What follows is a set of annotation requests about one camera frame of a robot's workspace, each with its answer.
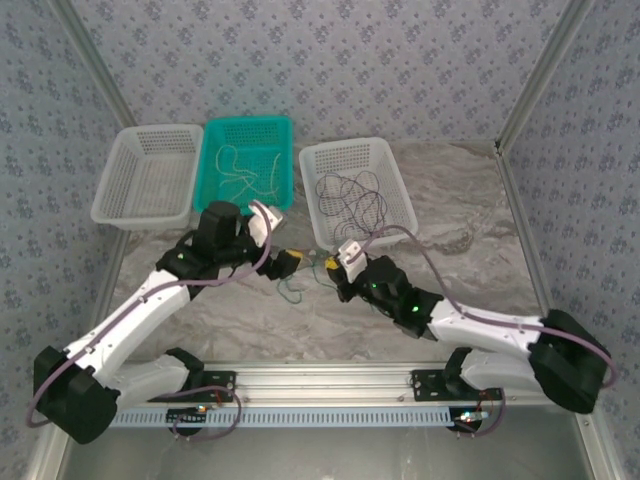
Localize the thin purple cable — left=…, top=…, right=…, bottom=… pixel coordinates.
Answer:
left=344, top=169, right=390, bottom=237
left=318, top=171, right=362, bottom=239

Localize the teal perforated plastic basket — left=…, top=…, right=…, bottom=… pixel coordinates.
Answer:
left=192, top=115, right=295, bottom=214

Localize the white perforated plastic basket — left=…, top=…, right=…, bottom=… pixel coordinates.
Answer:
left=298, top=137, right=419, bottom=251
left=89, top=124, right=205, bottom=232

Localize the small controller board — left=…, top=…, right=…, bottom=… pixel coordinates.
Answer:
left=167, top=405, right=211, bottom=437
left=449, top=407, right=494, bottom=435

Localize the mauve left arm harness cable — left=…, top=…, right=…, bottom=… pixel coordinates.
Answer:
left=25, top=199, right=275, bottom=444

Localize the mauve arm harness cable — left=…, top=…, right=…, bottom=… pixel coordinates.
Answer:
left=25, top=199, right=275, bottom=444
left=363, top=224, right=620, bottom=440

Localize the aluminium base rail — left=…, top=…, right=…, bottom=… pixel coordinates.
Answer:
left=114, top=363, right=542, bottom=407

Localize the white slotted cable duct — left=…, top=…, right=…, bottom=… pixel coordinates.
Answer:
left=107, top=405, right=484, bottom=430

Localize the aluminium frame post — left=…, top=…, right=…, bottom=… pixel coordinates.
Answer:
left=497, top=0, right=597, bottom=149
left=48, top=0, right=140, bottom=132

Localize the mauve right arm harness cable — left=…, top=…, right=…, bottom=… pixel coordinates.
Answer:
left=363, top=224, right=620, bottom=440

